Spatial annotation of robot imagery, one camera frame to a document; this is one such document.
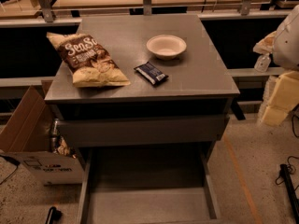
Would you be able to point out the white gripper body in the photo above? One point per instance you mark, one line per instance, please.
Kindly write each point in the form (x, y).
(288, 44)

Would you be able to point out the blue rxbar blueberry bar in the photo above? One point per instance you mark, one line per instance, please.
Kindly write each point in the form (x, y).
(151, 73)

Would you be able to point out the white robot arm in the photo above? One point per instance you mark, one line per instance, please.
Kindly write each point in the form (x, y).
(280, 46)

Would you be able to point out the grey drawer cabinet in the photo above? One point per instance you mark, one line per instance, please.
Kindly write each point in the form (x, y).
(198, 82)

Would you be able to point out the grey top drawer front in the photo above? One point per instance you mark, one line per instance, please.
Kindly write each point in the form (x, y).
(143, 131)

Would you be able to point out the open grey middle drawer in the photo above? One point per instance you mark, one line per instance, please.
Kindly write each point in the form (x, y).
(163, 184)

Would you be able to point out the clear sanitizer pump bottle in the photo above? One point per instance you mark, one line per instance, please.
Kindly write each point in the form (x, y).
(262, 63)

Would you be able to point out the white paper bowl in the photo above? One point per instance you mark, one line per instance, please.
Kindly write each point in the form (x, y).
(166, 47)

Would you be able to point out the black power strip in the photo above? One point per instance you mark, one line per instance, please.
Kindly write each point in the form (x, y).
(291, 191)

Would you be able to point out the sea salt chips bag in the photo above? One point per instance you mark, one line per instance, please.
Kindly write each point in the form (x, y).
(89, 62)

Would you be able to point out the metal can in box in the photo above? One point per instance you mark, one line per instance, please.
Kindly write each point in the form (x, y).
(54, 136)

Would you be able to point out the open cardboard box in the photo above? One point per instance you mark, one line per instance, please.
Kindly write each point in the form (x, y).
(26, 138)

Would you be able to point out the black object at bottom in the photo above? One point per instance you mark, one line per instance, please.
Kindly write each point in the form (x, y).
(54, 215)

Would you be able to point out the metal railing frame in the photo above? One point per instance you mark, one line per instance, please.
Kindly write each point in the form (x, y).
(146, 3)

